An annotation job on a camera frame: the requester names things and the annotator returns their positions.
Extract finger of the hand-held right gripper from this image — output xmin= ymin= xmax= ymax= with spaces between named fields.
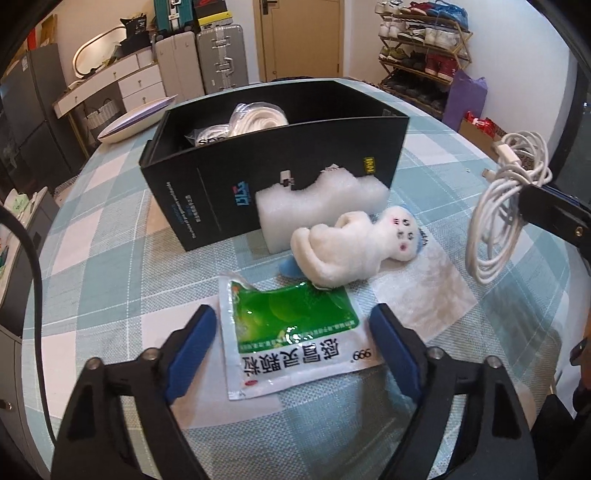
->
xmin=542 ymin=184 xmax=581 ymax=205
xmin=519 ymin=185 xmax=591 ymax=254

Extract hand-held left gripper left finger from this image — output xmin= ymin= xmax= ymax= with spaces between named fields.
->
xmin=53 ymin=305 xmax=218 ymax=480

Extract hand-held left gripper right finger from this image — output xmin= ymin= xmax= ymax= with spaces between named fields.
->
xmin=369 ymin=303 xmax=539 ymax=480

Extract thick white charging cable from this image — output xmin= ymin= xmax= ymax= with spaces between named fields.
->
xmin=464 ymin=131 xmax=554 ymax=284

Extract green medicine sachet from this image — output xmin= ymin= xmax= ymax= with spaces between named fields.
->
xmin=218 ymin=272 xmax=382 ymax=401

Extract black cardboard box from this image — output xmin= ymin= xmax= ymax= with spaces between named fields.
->
xmin=140 ymin=79 xmax=411 ymax=252

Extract bagged white rope coil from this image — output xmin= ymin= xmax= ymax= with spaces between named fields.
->
xmin=229 ymin=102 xmax=289 ymax=137

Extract brown cardboard box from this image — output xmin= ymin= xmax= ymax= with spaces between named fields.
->
xmin=459 ymin=113 xmax=513 ymax=162

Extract red packets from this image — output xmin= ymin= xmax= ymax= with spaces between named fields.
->
xmin=464 ymin=111 xmax=502 ymax=137

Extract white plush toy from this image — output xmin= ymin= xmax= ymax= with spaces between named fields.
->
xmin=277 ymin=206 xmax=428 ymax=291

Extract purple bag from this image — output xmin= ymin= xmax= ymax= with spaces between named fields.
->
xmin=443 ymin=69 xmax=488 ymax=132

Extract white foam block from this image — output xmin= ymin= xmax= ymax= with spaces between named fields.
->
xmin=256 ymin=166 xmax=389 ymax=254

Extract grey side cabinet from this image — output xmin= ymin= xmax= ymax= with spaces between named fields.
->
xmin=0 ymin=323 xmax=51 ymax=480

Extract grey coffee table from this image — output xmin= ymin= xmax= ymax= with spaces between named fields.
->
xmin=0 ymin=187 xmax=61 ymax=324

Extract shoe rack with shoes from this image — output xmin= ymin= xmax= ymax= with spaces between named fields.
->
xmin=375 ymin=0 xmax=469 ymax=114

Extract green tissue box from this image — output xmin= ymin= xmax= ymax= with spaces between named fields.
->
xmin=4 ymin=191 xmax=31 ymax=215

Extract woven basket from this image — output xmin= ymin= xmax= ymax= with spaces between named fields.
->
xmin=82 ymin=98 xmax=123 ymax=148

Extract white dresser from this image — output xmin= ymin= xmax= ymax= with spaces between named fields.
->
xmin=53 ymin=46 xmax=164 ymax=158

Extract grey refrigerator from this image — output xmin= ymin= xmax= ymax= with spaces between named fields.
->
xmin=0 ymin=44 xmax=86 ymax=195

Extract beige suitcase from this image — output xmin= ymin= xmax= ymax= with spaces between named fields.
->
xmin=154 ymin=31 xmax=206 ymax=100

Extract silver suitcase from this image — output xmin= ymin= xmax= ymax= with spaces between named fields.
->
xmin=196 ymin=22 xmax=250 ymax=93

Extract beige door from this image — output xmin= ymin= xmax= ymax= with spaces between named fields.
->
xmin=253 ymin=0 xmax=345 ymax=84

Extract oval mirror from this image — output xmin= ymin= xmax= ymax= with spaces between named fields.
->
xmin=72 ymin=25 xmax=127 ymax=79

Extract black bag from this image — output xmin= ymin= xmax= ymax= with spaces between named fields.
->
xmin=120 ymin=17 xmax=155 ymax=58

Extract teal suitcase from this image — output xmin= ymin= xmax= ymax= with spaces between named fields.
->
xmin=154 ymin=0 xmax=195 ymax=33

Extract brown paper bag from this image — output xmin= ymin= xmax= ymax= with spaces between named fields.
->
xmin=39 ymin=14 xmax=58 ymax=47

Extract black cable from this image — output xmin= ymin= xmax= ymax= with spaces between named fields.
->
xmin=0 ymin=205 xmax=61 ymax=444

